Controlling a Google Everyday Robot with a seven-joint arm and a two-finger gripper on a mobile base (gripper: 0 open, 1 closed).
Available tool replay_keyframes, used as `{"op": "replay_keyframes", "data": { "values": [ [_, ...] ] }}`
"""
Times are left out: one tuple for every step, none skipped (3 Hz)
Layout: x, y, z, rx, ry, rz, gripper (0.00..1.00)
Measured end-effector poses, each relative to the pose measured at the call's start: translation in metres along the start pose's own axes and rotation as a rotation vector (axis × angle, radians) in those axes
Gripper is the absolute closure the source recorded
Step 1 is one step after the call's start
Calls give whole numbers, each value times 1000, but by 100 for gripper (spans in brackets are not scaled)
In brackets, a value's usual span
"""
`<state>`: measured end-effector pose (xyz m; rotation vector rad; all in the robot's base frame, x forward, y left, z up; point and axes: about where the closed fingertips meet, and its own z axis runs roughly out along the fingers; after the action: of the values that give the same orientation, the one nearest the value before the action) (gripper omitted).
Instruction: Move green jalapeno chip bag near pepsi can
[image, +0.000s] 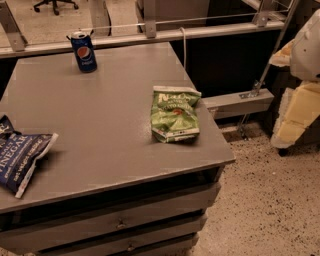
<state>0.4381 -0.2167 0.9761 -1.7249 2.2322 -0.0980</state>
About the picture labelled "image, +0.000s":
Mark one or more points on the black office chair base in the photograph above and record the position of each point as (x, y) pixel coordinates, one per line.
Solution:
(54, 5)

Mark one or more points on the blue salt vinegar chip bag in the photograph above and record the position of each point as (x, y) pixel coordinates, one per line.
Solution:
(19, 154)

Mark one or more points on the middle grey drawer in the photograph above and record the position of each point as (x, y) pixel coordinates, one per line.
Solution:
(131, 241)

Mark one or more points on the green jalapeno chip bag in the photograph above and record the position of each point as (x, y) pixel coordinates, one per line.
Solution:
(173, 115)

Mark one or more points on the blue pepsi can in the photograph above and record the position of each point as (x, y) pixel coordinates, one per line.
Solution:
(83, 50)

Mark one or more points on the grey metal railing frame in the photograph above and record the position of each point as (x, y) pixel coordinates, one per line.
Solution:
(116, 23)

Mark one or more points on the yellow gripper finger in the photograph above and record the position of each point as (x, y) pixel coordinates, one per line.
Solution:
(298, 109)
(282, 57)

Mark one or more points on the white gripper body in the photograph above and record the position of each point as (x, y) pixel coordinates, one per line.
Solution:
(308, 50)

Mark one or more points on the bottom grey drawer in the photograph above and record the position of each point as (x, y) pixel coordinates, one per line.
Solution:
(165, 247)

